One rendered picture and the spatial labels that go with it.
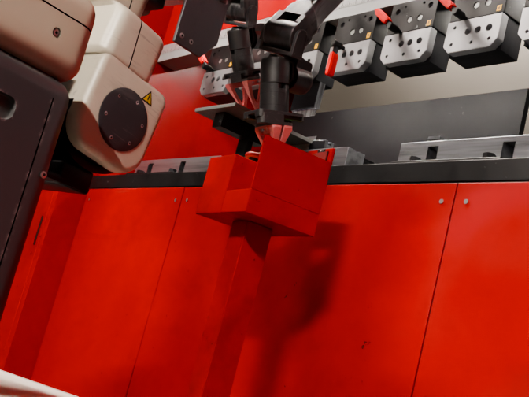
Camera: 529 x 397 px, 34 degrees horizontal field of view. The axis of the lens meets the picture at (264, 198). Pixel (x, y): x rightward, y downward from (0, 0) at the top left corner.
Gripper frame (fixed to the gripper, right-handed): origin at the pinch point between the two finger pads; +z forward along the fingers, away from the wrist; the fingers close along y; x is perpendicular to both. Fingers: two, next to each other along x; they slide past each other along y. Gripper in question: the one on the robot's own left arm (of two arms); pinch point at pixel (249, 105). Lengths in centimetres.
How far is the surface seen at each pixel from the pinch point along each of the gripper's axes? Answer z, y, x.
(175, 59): -18, 75, -29
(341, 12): -20.4, -9.0, -28.6
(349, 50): -9.9, -16.7, -21.9
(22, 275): 44, 93, 32
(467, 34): -9, -54, -22
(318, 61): -8.8, -3.8, -22.6
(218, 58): -15, 46, -26
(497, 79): 9, 67, -195
